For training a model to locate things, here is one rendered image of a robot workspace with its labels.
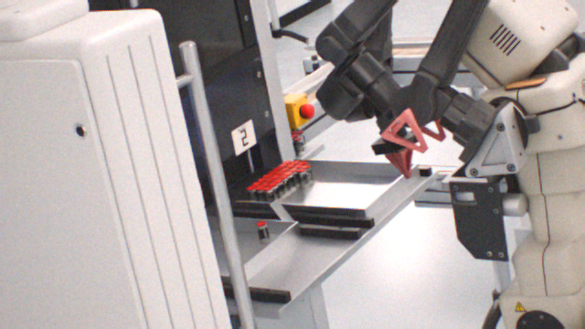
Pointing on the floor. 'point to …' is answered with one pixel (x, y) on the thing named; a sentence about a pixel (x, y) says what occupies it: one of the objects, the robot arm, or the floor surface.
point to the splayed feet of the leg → (493, 313)
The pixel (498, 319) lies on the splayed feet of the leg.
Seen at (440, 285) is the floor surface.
